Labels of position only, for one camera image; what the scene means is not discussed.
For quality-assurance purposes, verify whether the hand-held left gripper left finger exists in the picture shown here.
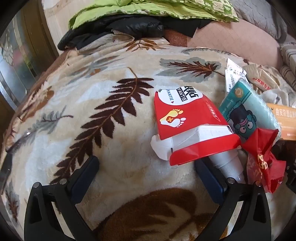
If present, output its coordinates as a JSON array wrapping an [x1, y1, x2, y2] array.
[[24, 155, 100, 241]]

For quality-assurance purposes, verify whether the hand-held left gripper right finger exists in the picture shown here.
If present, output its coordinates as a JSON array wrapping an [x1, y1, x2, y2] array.
[[194, 158, 272, 241]]

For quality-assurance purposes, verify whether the red plastic bag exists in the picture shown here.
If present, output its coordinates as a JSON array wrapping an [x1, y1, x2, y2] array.
[[242, 128, 287, 194]]

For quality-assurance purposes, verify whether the red white carton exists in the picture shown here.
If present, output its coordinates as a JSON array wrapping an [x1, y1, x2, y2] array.
[[150, 85, 242, 166]]

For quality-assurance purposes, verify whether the teal cartoon tissue packet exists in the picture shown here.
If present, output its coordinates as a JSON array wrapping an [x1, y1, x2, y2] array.
[[218, 77, 281, 141]]

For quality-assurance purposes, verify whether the orange medicine box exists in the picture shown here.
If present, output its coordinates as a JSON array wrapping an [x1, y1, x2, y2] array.
[[266, 103, 296, 141]]

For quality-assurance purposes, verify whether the white tissue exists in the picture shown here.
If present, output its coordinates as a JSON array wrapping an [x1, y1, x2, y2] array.
[[261, 88, 292, 105]]

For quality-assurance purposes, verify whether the beige red snack wrapper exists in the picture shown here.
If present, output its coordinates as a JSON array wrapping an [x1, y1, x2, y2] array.
[[243, 64, 281, 92]]

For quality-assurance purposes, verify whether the leaf print fleece blanket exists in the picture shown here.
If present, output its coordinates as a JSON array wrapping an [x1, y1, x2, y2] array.
[[0, 32, 285, 241]]

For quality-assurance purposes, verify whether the wooden glass door cabinet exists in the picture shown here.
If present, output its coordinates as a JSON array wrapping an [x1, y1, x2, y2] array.
[[0, 9, 60, 116]]

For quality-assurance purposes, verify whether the brown pink sofa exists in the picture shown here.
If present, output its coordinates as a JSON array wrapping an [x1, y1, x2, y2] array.
[[164, 22, 284, 70]]

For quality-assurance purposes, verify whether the striped floral quilt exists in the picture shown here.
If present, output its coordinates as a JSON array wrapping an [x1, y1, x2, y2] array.
[[279, 43, 296, 86]]

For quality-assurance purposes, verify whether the black jacket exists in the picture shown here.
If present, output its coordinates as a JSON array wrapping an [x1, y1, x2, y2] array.
[[57, 17, 214, 50]]

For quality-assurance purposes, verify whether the grey quilted pillow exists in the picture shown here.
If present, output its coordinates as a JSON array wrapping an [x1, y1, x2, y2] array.
[[231, 0, 296, 44]]

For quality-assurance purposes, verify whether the green checked quilt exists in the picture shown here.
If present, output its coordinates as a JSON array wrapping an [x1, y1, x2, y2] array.
[[68, 0, 240, 30]]

